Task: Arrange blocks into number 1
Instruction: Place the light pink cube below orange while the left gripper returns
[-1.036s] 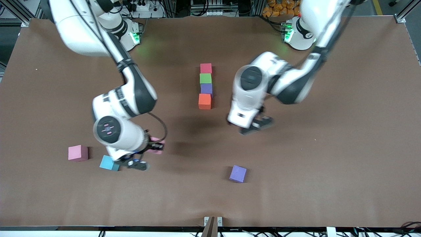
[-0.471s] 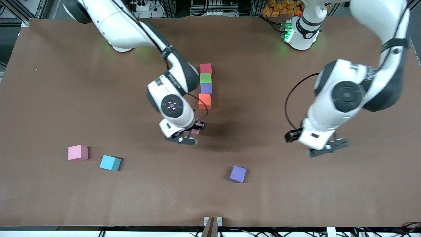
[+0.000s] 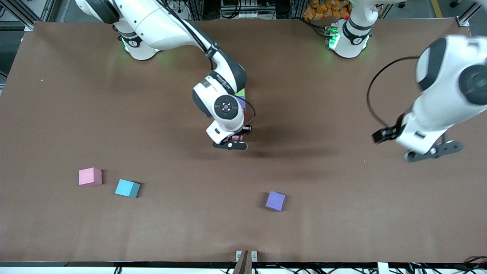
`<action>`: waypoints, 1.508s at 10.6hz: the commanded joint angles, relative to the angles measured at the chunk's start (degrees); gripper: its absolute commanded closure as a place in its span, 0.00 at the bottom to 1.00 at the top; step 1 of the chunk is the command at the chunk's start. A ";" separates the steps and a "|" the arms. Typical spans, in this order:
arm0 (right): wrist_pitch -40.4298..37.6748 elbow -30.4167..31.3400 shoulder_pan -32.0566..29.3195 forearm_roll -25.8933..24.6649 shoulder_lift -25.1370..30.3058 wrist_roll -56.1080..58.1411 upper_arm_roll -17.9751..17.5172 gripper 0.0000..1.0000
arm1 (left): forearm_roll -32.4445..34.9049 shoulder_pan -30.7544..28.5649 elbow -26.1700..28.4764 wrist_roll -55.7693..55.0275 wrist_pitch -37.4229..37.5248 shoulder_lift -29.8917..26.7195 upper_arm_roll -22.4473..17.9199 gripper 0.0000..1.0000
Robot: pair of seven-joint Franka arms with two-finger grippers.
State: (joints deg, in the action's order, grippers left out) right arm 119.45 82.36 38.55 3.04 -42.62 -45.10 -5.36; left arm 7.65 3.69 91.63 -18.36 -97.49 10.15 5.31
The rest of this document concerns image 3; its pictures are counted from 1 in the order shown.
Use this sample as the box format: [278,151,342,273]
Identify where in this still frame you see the brown paper table cover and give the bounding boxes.
[0,19,487,263]

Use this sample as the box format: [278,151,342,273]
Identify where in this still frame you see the cyan foam block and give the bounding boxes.
[115,179,141,198]

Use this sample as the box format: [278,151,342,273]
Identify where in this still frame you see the bag of orange items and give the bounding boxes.
[304,0,352,20]

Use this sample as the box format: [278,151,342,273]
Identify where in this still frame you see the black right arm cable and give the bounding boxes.
[162,0,256,128]

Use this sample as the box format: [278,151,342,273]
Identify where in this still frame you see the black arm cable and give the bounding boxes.
[366,56,421,130]
[162,0,256,128]

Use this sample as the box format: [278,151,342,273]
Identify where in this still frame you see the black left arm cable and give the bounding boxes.
[366,56,421,130]

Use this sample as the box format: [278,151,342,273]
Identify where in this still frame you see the small metal bracket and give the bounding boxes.
[236,250,258,263]

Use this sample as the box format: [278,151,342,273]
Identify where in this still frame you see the aluminium profile frame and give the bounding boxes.
[36,0,61,22]
[0,0,35,32]
[455,0,487,27]

